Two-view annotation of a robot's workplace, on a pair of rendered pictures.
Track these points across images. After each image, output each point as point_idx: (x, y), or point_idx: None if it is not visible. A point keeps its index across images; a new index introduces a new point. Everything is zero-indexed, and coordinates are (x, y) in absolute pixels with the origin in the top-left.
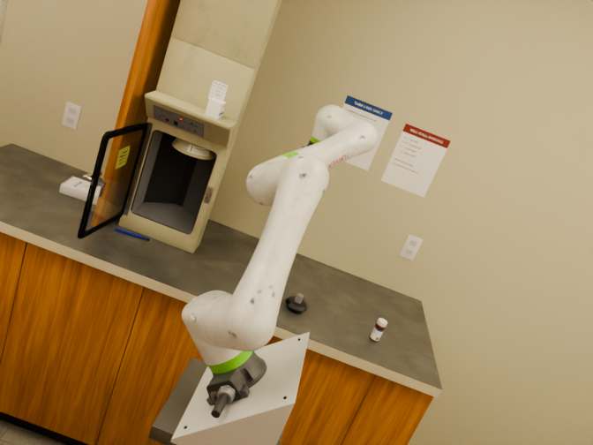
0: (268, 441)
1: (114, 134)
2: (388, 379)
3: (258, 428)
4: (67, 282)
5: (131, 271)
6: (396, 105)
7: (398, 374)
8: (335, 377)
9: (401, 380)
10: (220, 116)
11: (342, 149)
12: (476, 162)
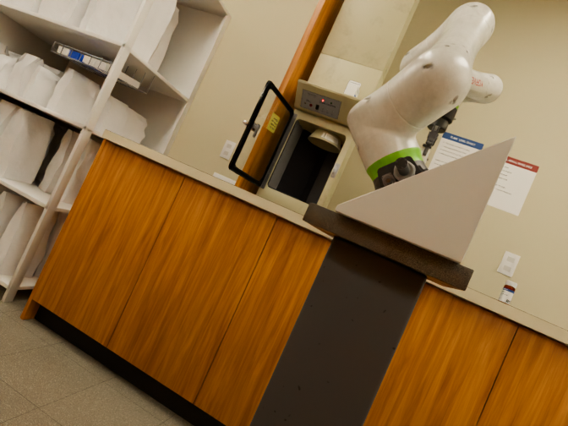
0: (476, 199)
1: (275, 87)
2: (537, 330)
3: (461, 180)
4: (208, 215)
5: (268, 200)
6: (487, 138)
7: (548, 324)
8: (468, 330)
9: (554, 333)
10: None
11: (478, 74)
12: (565, 184)
